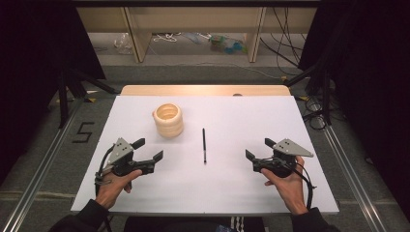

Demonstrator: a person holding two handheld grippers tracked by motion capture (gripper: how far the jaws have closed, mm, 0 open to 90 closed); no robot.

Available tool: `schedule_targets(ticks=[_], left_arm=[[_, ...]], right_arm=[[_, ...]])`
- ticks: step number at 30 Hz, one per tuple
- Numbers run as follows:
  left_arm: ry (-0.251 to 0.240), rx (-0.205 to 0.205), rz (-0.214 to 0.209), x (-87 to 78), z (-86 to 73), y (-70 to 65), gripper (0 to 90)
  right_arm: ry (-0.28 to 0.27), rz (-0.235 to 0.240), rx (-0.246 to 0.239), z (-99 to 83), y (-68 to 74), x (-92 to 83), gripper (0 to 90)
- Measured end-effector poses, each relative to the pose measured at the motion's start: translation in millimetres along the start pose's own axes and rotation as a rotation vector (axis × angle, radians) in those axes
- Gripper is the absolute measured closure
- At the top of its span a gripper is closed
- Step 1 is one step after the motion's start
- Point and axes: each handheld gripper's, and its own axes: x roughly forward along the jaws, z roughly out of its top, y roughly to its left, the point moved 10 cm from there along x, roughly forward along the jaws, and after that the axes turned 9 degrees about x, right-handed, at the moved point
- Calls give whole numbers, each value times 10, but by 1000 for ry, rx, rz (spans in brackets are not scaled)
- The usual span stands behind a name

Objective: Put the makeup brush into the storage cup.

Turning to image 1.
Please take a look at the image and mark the left hand-held gripper black cable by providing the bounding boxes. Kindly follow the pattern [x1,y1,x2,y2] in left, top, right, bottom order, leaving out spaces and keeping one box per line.
[94,144,116,197]

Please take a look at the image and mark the person's left hand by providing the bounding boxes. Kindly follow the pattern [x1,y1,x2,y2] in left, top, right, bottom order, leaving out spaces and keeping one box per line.
[95,168,143,210]

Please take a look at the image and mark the hand-held gripper black cable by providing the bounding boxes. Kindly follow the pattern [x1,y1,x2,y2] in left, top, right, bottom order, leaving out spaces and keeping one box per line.
[94,144,116,197]
[283,159,317,211]

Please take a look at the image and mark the aluminium floor rail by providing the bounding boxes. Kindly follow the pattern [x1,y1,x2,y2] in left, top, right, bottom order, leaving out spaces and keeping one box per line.
[1,99,85,232]
[323,124,389,232]

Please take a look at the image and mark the hanging black cables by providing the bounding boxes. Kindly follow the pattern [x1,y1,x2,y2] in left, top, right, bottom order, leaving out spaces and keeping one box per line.
[259,7,307,70]

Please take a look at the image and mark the black curtain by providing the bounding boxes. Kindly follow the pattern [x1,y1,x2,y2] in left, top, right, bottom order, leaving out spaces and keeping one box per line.
[297,0,410,224]
[0,0,107,187]

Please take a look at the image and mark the person's right hand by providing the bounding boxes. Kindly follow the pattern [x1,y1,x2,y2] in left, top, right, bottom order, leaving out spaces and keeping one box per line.
[260,155,309,216]

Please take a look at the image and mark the clear plastic bag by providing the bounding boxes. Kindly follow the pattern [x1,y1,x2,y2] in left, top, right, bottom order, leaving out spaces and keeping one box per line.
[112,32,134,55]

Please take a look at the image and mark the coloured plastic bottles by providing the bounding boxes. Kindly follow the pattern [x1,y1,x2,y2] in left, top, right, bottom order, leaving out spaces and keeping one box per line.
[208,34,249,55]

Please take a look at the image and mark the coiled black floor cable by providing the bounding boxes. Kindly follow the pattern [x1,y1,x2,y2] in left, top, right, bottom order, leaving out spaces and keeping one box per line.
[302,96,327,131]

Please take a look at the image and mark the light wooden shelf unit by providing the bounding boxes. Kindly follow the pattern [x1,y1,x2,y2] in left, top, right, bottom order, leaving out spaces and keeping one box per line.
[75,6,319,64]

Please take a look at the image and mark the black pen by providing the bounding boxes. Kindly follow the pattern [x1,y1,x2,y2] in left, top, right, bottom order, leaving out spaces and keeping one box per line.
[201,128,208,164]

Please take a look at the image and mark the white table board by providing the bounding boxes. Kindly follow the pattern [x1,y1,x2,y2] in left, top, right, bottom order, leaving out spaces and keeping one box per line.
[70,95,340,217]

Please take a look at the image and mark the right hand-held gripper black cable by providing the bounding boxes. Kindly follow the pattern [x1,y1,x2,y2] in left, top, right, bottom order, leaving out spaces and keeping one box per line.
[283,159,317,211]

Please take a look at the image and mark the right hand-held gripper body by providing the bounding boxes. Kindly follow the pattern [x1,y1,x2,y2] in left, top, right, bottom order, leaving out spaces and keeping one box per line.
[252,138,314,179]

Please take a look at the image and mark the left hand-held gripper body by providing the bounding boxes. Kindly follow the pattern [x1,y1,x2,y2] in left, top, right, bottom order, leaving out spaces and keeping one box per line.
[102,137,156,178]

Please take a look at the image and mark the white rope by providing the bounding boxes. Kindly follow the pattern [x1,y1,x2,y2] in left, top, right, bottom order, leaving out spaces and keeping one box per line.
[152,32,182,44]

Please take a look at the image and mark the black tripod stand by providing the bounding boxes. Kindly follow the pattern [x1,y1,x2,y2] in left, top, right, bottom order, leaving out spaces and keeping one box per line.
[57,67,118,130]
[282,63,334,128]

